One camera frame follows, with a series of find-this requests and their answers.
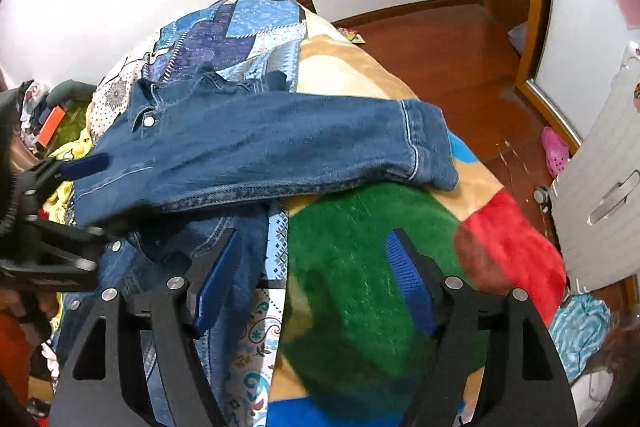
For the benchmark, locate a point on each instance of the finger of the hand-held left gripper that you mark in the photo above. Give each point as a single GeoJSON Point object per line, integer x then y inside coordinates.
{"type": "Point", "coordinates": [85, 169]}
{"type": "Point", "coordinates": [65, 234]}

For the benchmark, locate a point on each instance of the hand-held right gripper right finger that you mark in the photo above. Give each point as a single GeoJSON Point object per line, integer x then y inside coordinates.
{"type": "Point", "coordinates": [407, 277]}

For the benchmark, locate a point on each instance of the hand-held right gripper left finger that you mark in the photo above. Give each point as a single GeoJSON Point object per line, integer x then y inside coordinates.
{"type": "Point", "coordinates": [216, 283]}

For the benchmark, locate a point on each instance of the blue denim jacket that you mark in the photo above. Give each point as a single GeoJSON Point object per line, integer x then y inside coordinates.
{"type": "Point", "coordinates": [260, 142]}

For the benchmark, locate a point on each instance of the pile of mixed clothes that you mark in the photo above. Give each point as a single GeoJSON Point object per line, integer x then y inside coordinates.
{"type": "Point", "coordinates": [31, 107]}

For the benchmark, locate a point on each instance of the yellow printed cloth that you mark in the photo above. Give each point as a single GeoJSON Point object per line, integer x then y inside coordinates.
{"type": "Point", "coordinates": [75, 149]}

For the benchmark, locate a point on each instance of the orange box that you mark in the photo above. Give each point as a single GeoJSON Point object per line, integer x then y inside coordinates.
{"type": "Point", "coordinates": [53, 123]}

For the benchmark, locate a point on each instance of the colourful fleece blanket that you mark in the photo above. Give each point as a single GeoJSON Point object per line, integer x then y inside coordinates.
{"type": "Point", "coordinates": [350, 287]}

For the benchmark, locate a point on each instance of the white paisley cloth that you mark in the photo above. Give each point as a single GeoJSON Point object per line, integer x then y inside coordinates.
{"type": "Point", "coordinates": [255, 357]}

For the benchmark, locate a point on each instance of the teal patterned cloth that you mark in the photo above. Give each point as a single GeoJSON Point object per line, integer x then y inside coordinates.
{"type": "Point", "coordinates": [580, 332]}

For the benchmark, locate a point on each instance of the pink slipper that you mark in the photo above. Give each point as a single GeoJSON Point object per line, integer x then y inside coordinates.
{"type": "Point", "coordinates": [555, 152]}

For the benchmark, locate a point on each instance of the blue patchwork quilt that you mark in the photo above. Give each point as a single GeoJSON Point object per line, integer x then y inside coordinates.
{"type": "Point", "coordinates": [235, 37]}

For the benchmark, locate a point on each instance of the colourful snack packet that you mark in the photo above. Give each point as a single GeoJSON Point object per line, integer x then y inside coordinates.
{"type": "Point", "coordinates": [356, 37]}

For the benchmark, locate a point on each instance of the grey-blue cloth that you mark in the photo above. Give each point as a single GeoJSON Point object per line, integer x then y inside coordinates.
{"type": "Point", "coordinates": [520, 38]}

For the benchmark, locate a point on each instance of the wooden bed footboard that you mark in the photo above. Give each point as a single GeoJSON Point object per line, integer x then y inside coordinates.
{"type": "Point", "coordinates": [303, 0]}

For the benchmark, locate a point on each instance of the white sliding wardrobe door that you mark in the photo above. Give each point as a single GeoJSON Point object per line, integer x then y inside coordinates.
{"type": "Point", "coordinates": [585, 22]}

